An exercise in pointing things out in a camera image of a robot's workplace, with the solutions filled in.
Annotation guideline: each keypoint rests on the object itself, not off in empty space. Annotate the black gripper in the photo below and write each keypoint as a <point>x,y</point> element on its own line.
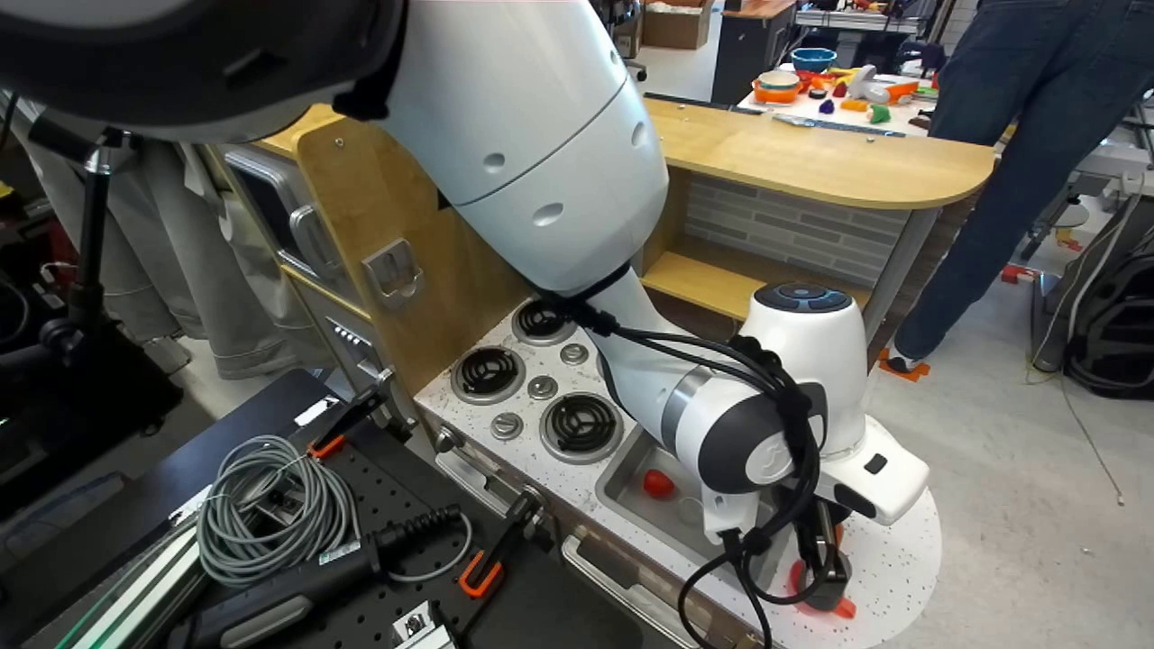
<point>823,536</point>

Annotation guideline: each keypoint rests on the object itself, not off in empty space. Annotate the red toy tomato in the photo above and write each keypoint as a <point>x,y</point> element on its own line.
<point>659,486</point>

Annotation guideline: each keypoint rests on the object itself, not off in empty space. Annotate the metal toy sink basin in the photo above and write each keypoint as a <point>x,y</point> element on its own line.
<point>634,480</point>

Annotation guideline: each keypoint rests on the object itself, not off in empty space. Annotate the black coil stove burner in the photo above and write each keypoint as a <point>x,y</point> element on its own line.
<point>544,322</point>
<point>584,428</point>
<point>490,372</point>

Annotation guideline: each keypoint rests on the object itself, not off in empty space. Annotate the silver stove knob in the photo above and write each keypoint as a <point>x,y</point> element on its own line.
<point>576,353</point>
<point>507,428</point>
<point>544,388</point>

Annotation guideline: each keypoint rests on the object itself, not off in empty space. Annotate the black backpack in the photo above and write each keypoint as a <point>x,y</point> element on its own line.
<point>1111,313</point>

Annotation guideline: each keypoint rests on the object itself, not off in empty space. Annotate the white printed tag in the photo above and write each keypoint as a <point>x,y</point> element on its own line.
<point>417,629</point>

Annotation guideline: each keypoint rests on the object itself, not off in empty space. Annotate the wooden white toy kitchen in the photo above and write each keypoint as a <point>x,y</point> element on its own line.
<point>816,156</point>

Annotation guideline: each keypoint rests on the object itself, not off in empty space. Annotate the black perforated breadboard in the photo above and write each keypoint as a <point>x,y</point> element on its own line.
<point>400,492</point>

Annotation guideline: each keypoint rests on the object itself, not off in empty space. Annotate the white table with toys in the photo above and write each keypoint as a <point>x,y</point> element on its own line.
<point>841,113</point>

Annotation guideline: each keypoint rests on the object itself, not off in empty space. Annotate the person in blue jeans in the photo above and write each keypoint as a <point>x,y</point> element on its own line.
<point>1024,119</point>

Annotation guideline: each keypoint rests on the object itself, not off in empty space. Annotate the blue bowl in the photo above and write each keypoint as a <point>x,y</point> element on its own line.
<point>814,57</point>

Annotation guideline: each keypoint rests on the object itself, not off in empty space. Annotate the cardboard box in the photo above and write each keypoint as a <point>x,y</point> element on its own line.
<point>673,23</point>

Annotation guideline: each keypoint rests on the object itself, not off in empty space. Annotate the gray toy microwave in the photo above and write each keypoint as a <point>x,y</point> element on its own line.
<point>258,180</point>

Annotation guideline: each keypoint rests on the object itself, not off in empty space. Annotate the black camera tripod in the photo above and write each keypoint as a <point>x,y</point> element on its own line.
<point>87,239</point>

